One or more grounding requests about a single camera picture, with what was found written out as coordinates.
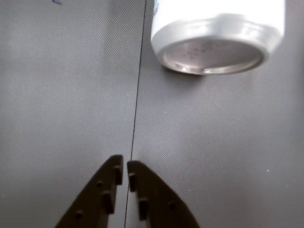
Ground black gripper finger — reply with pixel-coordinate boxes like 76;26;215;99
127;161;200;228
55;155;124;228

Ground white blue drink can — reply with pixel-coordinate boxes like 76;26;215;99
151;0;285;76

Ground dark grey table mat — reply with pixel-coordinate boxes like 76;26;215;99
0;0;146;228
124;0;304;228

